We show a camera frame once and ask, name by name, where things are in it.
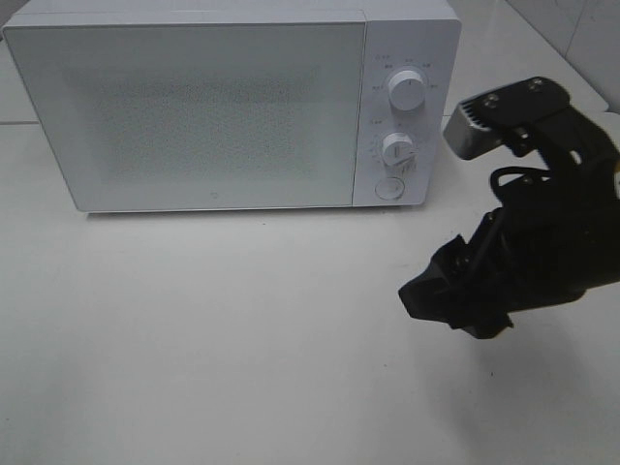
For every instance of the white microwave door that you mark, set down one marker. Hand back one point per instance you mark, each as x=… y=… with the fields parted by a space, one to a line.
x=197 y=117

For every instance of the white microwave oven body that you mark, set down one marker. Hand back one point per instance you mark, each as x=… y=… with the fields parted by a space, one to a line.
x=421 y=35

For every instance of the white timer knob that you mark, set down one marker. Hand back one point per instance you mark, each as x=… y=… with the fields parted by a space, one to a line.
x=397 y=148

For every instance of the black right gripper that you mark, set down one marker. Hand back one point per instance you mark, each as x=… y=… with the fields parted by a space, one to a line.
x=554 y=237

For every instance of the round door release button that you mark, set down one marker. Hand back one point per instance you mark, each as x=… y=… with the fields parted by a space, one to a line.
x=390 y=189

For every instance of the upper white power knob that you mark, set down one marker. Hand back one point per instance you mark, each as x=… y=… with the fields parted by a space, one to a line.
x=406 y=89

